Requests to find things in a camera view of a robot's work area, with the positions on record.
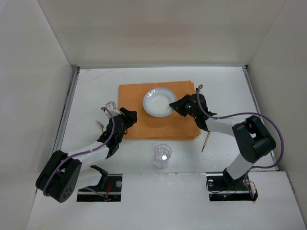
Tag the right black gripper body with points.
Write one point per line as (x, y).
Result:
(184, 109)

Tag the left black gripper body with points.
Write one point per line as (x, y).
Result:
(125, 118)

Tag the orange cloth napkin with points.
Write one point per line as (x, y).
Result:
(172, 127)

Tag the white paper plate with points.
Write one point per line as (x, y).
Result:
(156, 102)

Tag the clear plastic cup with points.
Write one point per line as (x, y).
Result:
(162, 155)

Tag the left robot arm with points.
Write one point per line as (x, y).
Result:
(66, 172)

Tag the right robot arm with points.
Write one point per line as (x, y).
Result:
(252, 137)

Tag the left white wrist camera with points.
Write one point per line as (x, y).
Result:
(111, 107)

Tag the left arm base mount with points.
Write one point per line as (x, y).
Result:
(97, 185)

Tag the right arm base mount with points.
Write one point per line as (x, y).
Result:
(242, 190)

